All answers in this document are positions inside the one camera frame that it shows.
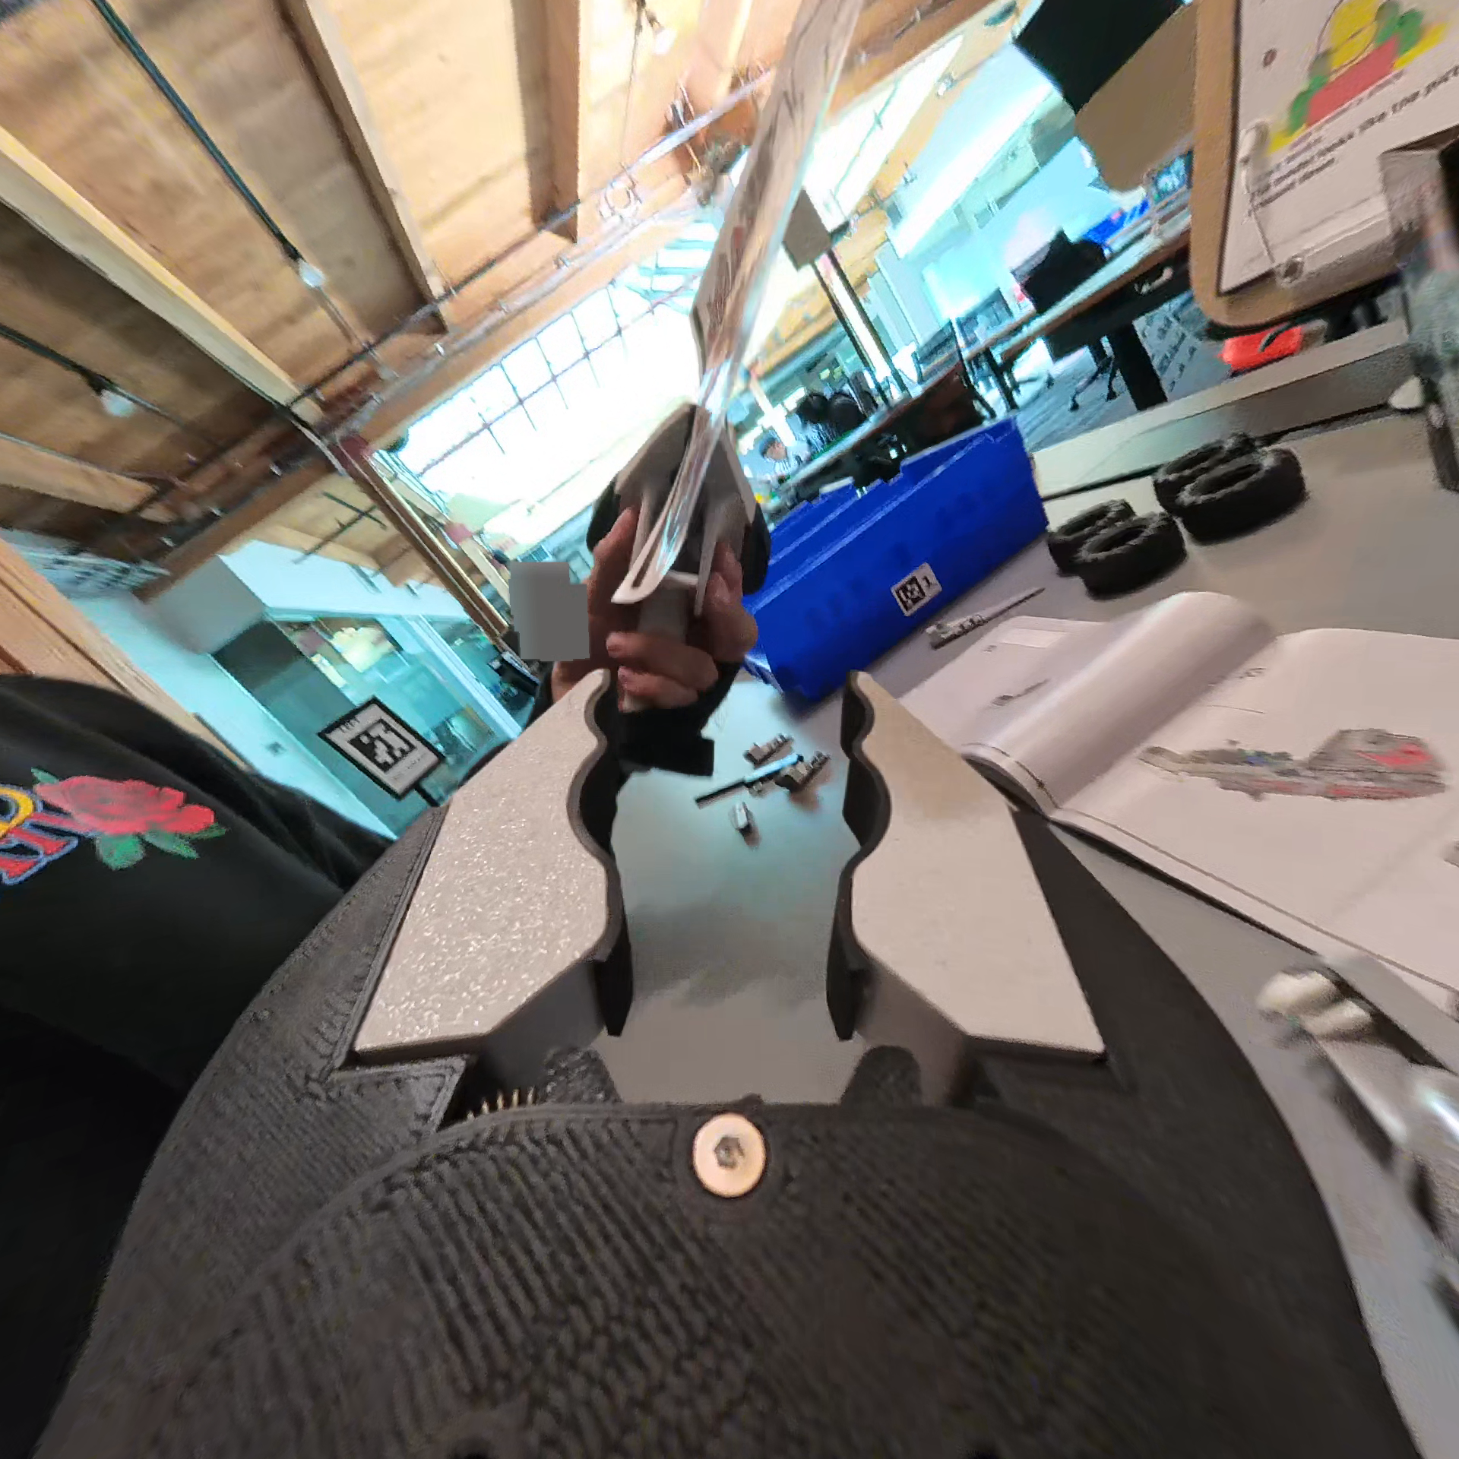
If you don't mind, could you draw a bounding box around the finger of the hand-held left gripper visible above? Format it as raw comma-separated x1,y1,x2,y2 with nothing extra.
618,404,700,550
704,453,757,578

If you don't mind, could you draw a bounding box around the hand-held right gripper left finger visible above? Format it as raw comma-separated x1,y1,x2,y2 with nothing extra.
353,670,636,1066

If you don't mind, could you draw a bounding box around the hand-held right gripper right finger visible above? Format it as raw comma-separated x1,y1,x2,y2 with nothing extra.
827,670,1106,1104

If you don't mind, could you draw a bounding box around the toy sticker sheet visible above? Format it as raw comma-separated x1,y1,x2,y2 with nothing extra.
613,0,870,608

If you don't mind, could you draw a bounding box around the grey toy brick jaw assembly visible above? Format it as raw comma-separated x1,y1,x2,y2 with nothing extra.
1254,957,1459,1255

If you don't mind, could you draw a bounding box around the grey desk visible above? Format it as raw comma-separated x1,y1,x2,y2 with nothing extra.
605,321,1459,1459

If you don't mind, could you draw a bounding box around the printed task instruction sheet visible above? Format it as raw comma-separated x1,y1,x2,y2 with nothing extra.
1219,0,1459,293

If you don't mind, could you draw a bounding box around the person's left hand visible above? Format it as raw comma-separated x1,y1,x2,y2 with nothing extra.
587,507,761,715

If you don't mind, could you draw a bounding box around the blue plastic bin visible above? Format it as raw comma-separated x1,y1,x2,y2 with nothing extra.
742,415,1051,703

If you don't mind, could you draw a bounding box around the black white marker sign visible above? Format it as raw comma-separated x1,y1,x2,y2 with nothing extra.
320,698,446,800

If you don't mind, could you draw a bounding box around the white instruction booklet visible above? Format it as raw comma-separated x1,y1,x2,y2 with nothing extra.
900,592,1459,993

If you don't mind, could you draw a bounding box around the long grey toy brick beam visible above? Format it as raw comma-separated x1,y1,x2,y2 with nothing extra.
926,587,1046,649

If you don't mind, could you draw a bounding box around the person's black sweatshirt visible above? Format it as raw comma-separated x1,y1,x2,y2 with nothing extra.
0,672,394,1459

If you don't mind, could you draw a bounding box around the black toy rubber tyre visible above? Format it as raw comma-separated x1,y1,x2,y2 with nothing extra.
1153,432,1263,517
1046,498,1138,573
1075,512,1188,597
1179,446,1308,543

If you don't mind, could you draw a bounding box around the black office chair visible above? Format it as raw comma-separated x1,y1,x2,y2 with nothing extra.
1020,227,1167,408

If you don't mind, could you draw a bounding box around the small orange object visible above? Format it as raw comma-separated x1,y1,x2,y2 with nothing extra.
1219,321,1308,373

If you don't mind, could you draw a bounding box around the brown cardboard board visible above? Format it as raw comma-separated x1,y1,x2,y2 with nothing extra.
1192,0,1459,331

